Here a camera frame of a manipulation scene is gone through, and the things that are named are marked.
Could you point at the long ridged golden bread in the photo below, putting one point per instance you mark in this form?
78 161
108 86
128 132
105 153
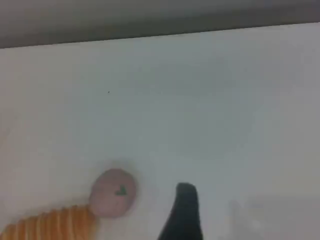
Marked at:
50 225

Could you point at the pink peach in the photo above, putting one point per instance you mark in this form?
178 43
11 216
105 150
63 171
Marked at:
105 200

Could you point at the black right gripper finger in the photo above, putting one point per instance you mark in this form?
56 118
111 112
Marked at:
185 215

